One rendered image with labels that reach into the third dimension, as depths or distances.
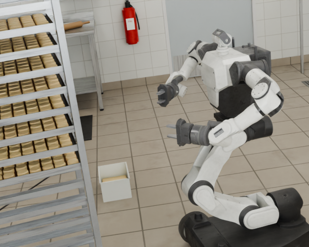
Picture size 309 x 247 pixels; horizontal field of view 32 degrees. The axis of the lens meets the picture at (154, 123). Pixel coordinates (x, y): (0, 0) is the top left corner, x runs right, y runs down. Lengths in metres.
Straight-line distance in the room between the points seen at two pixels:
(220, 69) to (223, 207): 0.77
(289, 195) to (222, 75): 0.88
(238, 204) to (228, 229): 0.24
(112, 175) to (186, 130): 1.89
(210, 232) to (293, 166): 1.31
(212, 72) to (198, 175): 0.55
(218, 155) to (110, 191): 1.34
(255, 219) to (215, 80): 0.83
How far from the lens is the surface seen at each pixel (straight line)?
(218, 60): 2.64
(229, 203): 2.96
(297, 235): 3.11
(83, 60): 6.52
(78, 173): 2.93
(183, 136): 2.39
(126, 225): 3.65
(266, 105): 2.26
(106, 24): 6.43
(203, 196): 2.82
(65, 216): 3.03
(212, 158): 2.79
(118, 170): 4.18
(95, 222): 2.56
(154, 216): 3.69
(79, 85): 6.14
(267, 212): 3.03
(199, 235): 3.09
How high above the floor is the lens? 1.86
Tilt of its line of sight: 20 degrees down
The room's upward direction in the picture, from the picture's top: 7 degrees counter-clockwise
